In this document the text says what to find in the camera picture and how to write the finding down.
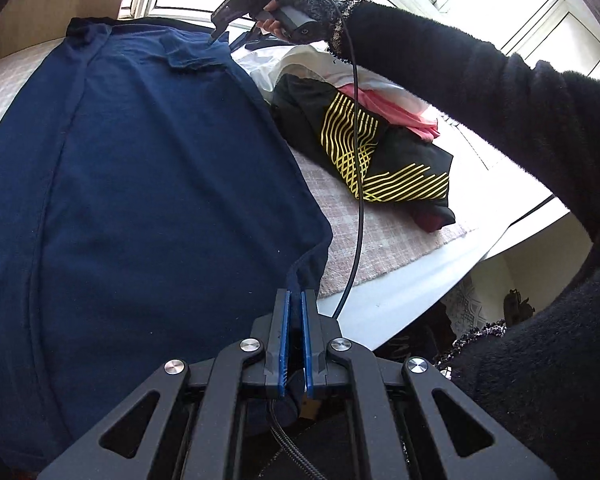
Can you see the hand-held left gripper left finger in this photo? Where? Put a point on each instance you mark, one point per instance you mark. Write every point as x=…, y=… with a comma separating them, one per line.
x=280, y=340

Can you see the dark red garment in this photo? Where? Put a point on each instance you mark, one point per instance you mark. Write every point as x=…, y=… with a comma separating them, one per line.
x=427, y=220

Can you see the pink garment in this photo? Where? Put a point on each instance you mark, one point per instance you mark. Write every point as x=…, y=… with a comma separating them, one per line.
x=390, y=110

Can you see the white lace cloth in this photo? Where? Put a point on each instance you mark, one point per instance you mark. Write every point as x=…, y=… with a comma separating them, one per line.
x=467, y=305

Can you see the person's right hand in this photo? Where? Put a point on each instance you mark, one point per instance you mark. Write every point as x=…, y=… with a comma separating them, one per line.
x=310, y=5

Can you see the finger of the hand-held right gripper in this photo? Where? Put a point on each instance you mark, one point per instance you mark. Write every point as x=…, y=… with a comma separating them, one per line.
x=221, y=22

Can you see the navy blue t-shirt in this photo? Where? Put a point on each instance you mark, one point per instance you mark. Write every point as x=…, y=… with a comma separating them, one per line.
x=155, y=185

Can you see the black garment with yellow stripes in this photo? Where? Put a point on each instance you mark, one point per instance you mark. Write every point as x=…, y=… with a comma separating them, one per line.
x=410, y=150

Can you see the person's right forearm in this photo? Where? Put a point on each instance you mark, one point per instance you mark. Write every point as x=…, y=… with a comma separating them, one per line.
x=455, y=60

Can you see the pink checked tablecloth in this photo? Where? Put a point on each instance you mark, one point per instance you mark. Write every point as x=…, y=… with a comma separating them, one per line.
x=390, y=245

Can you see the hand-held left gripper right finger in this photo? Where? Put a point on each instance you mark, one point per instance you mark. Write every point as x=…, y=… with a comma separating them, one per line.
x=307, y=345

